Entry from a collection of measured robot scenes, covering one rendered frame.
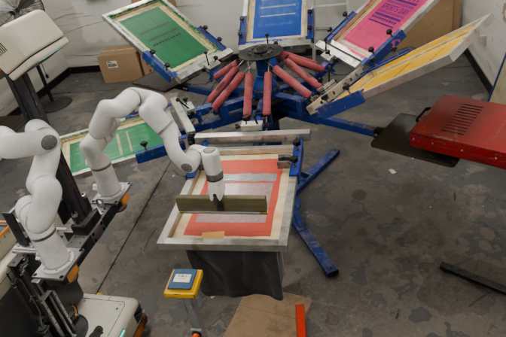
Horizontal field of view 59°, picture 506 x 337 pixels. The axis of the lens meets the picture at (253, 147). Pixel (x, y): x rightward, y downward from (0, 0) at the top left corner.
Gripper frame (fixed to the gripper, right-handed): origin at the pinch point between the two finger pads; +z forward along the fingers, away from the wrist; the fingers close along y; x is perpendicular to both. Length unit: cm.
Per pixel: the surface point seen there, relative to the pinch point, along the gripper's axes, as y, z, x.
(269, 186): -30.7, 14.1, 16.1
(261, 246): 13.7, 11.3, 19.1
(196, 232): 2.6, 14.6, -13.8
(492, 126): -57, -2, 124
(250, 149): -61, 11, 1
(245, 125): -73, 2, -3
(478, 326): -25, 108, 124
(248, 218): -6.8, 14.2, 9.4
